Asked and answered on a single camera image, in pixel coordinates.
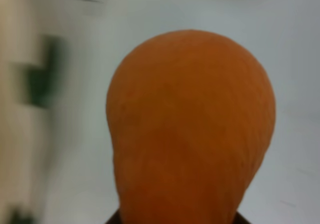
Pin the white linen bag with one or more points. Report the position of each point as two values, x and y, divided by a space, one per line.
34 53

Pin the orange fruit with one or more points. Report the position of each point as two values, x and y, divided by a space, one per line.
191 115

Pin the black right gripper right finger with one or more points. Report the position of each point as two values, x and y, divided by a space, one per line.
239 219

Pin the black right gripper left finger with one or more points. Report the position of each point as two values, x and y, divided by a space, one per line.
115 218

